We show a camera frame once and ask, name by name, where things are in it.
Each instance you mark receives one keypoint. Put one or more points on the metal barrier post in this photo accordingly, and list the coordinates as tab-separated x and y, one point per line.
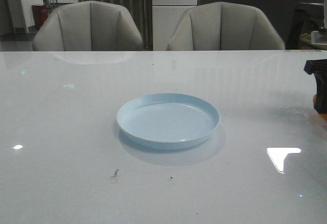
146	24

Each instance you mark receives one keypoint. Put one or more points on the left beige upholstered chair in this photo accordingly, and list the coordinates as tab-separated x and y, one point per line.
89	26

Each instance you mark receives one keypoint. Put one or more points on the right beige upholstered chair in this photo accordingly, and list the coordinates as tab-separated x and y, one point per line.
223	26

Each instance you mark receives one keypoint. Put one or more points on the light blue round plate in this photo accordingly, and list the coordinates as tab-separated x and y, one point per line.
168	121

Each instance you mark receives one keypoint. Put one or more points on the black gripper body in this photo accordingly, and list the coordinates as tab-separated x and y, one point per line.
318	69

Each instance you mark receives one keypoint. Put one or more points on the dark wooden side furniture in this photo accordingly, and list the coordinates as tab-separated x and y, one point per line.
307	17

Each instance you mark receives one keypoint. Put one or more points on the red trash bin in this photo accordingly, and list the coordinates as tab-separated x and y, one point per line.
40	15

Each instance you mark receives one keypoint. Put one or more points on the beige upholstered chair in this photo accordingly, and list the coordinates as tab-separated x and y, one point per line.
223	26
89	26

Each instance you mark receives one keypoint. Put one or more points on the white refrigerator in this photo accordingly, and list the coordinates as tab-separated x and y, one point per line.
165	17

